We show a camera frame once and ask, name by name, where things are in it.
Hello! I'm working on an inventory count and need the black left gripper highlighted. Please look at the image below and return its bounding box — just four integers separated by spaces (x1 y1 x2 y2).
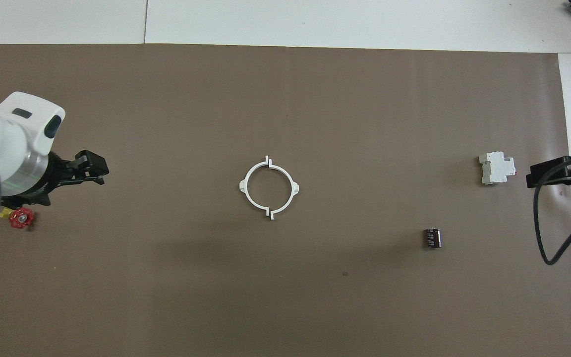
1 150 110 208

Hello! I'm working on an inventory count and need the white half-ring pipe clamp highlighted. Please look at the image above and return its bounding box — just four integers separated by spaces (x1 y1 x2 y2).
266 159 299 220
239 155 272 216

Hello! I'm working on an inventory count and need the white circuit breaker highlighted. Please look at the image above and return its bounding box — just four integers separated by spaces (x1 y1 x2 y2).
479 151 516 185

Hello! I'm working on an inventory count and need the red handwheel brass valve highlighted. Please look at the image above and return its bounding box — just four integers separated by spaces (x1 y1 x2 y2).
0 207 36 230

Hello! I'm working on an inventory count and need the black cylindrical capacitor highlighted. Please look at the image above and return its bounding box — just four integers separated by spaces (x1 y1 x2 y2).
423 227 443 249

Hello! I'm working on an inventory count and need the brown paper mat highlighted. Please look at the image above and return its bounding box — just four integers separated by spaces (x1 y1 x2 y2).
0 44 571 357

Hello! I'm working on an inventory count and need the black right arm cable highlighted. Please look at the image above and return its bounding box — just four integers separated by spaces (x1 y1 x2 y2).
533 155 571 266

